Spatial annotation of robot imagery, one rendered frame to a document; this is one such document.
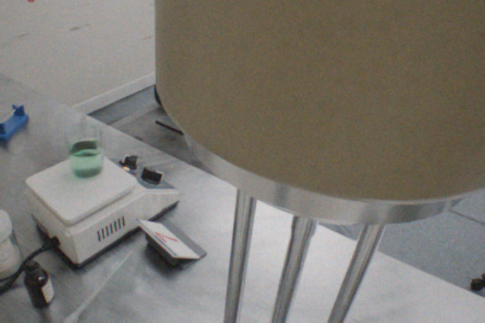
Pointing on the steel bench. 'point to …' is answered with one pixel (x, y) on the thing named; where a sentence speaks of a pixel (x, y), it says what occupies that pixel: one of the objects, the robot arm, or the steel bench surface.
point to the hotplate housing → (100, 222)
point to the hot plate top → (79, 190)
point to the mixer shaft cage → (293, 264)
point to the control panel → (140, 175)
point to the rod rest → (13, 123)
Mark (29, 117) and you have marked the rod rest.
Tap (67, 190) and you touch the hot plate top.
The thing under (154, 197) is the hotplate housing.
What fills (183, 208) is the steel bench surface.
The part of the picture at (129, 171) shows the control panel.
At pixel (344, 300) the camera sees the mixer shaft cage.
